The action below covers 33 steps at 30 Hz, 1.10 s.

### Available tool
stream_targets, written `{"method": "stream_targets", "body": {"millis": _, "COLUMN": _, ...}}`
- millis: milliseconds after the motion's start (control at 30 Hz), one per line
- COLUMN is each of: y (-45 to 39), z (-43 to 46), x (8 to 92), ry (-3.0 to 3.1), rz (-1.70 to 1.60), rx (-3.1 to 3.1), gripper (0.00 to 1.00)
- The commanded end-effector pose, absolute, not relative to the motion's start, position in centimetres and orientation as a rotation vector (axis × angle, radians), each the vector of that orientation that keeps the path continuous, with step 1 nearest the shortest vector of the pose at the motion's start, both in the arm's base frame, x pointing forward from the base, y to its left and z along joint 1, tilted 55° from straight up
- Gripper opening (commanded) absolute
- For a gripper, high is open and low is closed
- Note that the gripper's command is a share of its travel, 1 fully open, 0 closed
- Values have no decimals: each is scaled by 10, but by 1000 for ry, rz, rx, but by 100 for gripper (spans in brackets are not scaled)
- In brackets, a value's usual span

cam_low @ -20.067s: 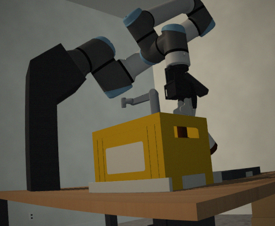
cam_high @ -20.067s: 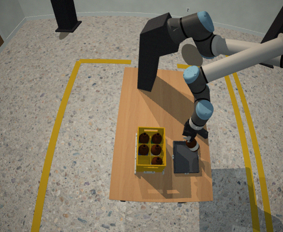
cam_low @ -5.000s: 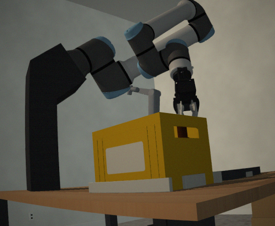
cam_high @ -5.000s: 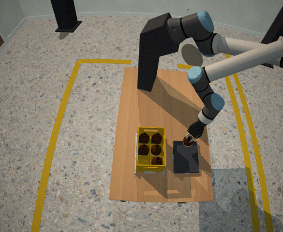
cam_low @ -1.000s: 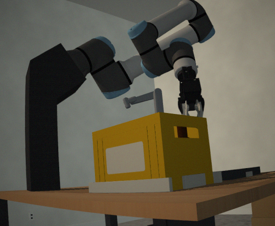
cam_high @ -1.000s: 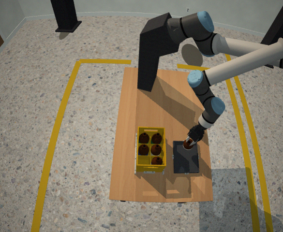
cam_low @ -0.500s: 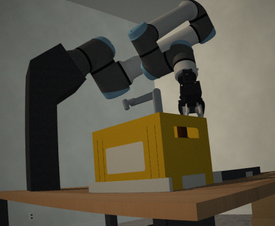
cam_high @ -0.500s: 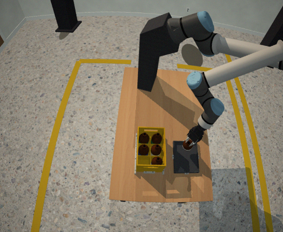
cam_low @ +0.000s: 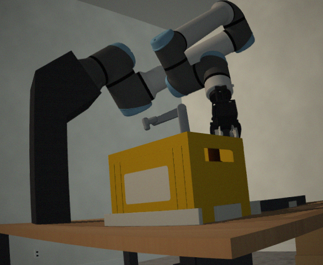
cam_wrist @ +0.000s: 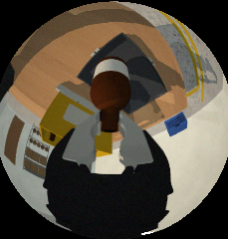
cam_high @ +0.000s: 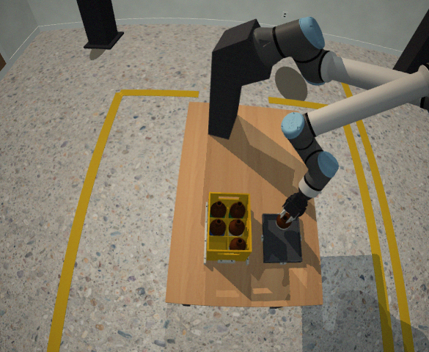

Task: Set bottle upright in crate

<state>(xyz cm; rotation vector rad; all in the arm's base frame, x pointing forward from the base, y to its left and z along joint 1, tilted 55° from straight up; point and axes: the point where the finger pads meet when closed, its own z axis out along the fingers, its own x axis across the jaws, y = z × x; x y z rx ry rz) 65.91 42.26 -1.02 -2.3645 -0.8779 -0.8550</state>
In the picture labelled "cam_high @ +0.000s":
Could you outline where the yellow box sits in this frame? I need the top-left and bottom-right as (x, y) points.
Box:
(206, 196), (252, 261)

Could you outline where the dark brown bottle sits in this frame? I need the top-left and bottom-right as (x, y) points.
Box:
(276, 213), (292, 230)
(229, 202), (246, 219)
(209, 219), (226, 236)
(228, 238), (246, 250)
(229, 219), (245, 236)
(210, 201), (227, 218)

